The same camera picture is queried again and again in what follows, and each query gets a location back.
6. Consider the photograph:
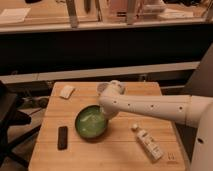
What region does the black office chair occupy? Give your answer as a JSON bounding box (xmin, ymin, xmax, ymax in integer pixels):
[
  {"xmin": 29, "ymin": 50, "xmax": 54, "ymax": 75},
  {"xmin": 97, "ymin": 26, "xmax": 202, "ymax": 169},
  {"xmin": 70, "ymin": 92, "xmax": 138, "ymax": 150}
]
[{"xmin": 0, "ymin": 80, "xmax": 41, "ymax": 168}]

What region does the white tube bottle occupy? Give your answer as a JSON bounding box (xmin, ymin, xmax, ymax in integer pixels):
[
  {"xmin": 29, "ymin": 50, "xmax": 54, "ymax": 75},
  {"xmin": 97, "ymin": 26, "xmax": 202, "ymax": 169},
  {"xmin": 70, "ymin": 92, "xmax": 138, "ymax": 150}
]
[{"xmin": 131, "ymin": 123, "xmax": 164, "ymax": 162}]

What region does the green ceramic bowl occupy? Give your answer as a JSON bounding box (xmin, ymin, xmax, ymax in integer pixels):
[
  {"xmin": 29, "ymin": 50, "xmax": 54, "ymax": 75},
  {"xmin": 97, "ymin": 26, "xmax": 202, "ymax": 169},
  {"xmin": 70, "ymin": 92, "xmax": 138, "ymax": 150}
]
[{"xmin": 75, "ymin": 105, "xmax": 108, "ymax": 139}]

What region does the black rectangular bar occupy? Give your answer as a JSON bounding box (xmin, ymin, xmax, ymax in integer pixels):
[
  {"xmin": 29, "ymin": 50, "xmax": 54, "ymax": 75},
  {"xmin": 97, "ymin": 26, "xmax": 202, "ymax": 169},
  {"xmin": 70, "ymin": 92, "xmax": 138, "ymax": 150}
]
[{"xmin": 58, "ymin": 126, "xmax": 68, "ymax": 150}]

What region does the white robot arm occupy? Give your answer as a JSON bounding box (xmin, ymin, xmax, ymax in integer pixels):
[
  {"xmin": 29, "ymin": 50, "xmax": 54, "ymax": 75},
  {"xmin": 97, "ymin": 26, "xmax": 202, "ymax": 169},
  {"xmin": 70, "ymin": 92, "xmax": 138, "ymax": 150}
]
[{"xmin": 97, "ymin": 80, "xmax": 213, "ymax": 171}]

